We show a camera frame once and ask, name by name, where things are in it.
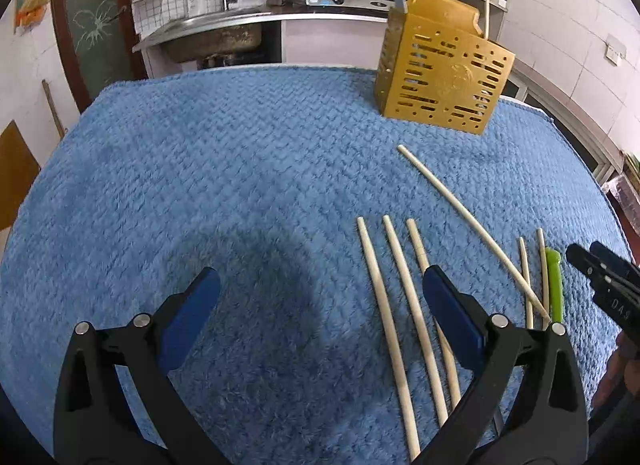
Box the steel kitchen sink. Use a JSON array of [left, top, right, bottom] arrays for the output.
[[132, 12, 266, 64]]

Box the blue textured blanket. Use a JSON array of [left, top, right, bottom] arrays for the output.
[[0, 65, 636, 465]]

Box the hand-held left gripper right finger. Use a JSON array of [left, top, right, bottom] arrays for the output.
[[412, 265, 591, 465]]

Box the wooden stick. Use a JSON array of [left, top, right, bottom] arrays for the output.
[[41, 79, 67, 142]]

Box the wooden board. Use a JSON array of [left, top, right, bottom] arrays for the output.
[[0, 120, 42, 232]]

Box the brown framed glass door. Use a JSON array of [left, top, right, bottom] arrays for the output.
[[50, 0, 147, 114]]

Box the person's right hand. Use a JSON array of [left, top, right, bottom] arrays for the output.
[[612, 334, 640, 396]]

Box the orange hanging bag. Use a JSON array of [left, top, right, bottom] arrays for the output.
[[14, 0, 54, 34]]

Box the thick wooden chopstick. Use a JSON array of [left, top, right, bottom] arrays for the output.
[[382, 215, 449, 427], [406, 218, 462, 408], [356, 216, 422, 462]]

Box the green plastic utensil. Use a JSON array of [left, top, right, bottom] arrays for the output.
[[545, 247, 566, 324]]

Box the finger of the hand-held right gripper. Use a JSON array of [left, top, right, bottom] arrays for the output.
[[590, 241, 640, 288], [566, 244, 640, 303]]

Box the long wooden chopstick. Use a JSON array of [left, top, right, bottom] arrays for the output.
[[397, 144, 552, 324]]

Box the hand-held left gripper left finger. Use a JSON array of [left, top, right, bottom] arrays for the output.
[[52, 266, 231, 465]]

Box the thin wooden chopstick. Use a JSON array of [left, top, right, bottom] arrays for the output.
[[536, 228, 551, 331], [518, 237, 535, 330]]

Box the yellow slotted utensil holder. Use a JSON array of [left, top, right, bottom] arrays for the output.
[[374, 0, 516, 135]]

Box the white wall socket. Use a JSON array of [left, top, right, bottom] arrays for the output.
[[602, 35, 627, 66]]

